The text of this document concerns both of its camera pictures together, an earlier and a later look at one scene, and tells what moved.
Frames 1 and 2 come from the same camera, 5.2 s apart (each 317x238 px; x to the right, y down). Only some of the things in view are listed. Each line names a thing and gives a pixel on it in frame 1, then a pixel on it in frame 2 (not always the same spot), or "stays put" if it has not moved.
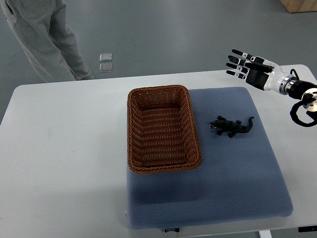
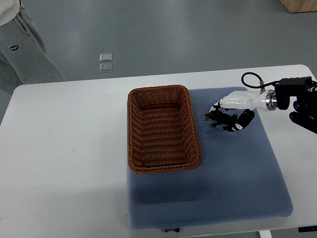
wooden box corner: (299, 6) stays put
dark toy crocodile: (231, 127) -> (227, 121)
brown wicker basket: (162, 133) stays put
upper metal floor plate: (105, 57) stays put
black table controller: (307, 229) stays put
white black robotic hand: (261, 73) -> (245, 102)
